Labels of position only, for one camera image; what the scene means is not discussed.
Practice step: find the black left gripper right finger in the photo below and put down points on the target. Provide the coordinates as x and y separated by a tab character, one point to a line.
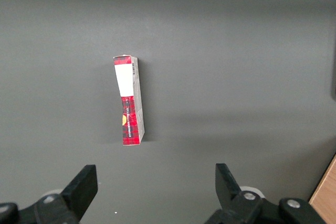
228	195

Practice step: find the red and grey carton box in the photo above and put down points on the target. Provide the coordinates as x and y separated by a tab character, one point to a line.
130	108

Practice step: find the wooden two-drawer cabinet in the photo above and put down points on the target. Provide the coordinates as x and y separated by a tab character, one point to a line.
325	197

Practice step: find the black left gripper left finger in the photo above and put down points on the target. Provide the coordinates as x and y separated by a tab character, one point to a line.
78	190

